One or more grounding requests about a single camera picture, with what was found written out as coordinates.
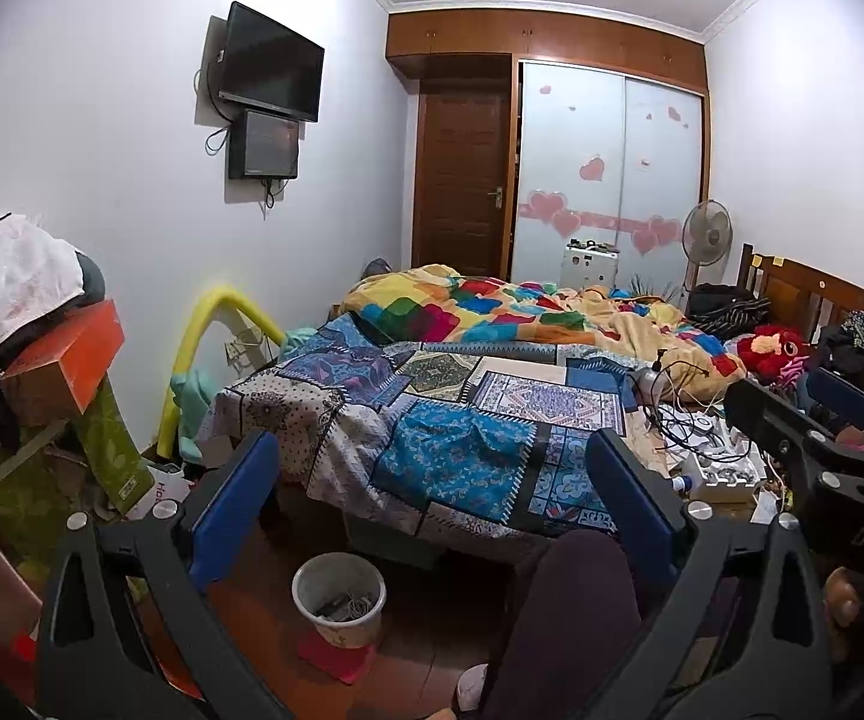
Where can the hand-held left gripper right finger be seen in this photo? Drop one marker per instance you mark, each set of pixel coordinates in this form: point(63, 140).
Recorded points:
point(631, 510)

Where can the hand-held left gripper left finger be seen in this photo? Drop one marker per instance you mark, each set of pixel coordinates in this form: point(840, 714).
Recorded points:
point(233, 514)

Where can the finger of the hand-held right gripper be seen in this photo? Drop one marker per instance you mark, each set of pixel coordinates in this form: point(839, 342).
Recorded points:
point(769, 416)
point(848, 392)

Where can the white waste bin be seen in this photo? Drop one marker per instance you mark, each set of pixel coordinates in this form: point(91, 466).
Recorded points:
point(327, 626)

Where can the person's right hand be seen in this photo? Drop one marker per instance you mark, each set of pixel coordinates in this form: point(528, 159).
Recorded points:
point(844, 607)

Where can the black garment pile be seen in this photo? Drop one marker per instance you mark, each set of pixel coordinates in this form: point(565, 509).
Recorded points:
point(856, 352)

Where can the white bottle blue cap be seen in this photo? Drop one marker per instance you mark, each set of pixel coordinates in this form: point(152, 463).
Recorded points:
point(682, 482)

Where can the red plush toy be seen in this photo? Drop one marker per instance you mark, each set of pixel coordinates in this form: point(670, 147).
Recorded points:
point(769, 349)

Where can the white shopping bag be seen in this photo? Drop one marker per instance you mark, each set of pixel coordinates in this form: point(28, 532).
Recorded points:
point(162, 491)

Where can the wooden headboard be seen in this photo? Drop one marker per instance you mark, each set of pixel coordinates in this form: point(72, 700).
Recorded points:
point(814, 289)

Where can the teal cloth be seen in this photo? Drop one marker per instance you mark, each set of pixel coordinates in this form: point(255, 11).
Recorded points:
point(190, 412)

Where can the black striped clothes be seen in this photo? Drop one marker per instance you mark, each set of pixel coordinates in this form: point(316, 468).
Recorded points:
point(728, 307)

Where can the clear pump bottle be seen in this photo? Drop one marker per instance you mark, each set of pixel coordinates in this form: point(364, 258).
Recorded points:
point(651, 388)

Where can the person's left leg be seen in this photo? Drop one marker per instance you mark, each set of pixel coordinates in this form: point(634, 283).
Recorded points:
point(559, 615)

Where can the green patterned box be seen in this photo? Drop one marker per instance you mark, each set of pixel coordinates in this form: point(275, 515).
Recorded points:
point(113, 450)

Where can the dark spiky plant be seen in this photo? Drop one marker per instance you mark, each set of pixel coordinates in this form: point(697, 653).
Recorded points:
point(653, 289)

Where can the red mat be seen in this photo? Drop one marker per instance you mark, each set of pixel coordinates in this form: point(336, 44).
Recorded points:
point(334, 664)

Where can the blue patchwork bed sheet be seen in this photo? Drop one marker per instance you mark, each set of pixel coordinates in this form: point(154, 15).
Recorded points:
point(402, 427)

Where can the standing fan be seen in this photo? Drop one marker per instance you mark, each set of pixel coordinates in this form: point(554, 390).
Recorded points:
point(707, 234)

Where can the orange box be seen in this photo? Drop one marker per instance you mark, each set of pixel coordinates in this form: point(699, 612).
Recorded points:
point(72, 360)

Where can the blue-grey patterned bolster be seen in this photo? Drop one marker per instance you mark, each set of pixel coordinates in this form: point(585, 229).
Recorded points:
point(469, 351)

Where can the white box appliance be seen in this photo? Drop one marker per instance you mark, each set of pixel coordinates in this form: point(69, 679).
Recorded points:
point(589, 266)

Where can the white slipper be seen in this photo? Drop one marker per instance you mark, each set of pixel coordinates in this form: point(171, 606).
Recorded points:
point(472, 690)

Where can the colourful patch blanket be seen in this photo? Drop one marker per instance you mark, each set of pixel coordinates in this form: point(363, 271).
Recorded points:
point(477, 307)

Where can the frosted sliding wardrobe door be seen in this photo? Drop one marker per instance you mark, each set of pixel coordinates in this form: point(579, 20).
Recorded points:
point(571, 135)
point(664, 165)

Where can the dark grey bag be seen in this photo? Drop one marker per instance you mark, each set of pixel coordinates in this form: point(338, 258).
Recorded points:
point(91, 281)

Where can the dark grey cloth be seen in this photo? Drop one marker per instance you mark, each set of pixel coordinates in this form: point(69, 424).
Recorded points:
point(377, 270)

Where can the pink heart stickers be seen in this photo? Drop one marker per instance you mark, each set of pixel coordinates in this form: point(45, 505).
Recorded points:
point(591, 169)

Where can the white cloth bundle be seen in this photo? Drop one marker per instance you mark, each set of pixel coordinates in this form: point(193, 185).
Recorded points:
point(4, 285)

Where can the brown wooden door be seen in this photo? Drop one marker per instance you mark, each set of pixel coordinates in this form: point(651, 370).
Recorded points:
point(462, 180)

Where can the small black monitor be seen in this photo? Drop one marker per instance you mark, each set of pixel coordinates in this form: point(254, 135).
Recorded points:
point(263, 144)

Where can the wooden overhead cabinet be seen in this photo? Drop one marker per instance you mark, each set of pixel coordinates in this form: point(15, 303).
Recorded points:
point(552, 34)

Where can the beige wall socket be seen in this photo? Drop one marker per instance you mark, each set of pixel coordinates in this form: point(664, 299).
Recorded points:
point(241, 349)

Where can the yellow foam padded rail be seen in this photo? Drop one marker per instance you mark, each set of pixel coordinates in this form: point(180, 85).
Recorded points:
point(203, 311)

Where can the black wall television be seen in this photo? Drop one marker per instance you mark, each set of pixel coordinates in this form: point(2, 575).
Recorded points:
point(271, 64)

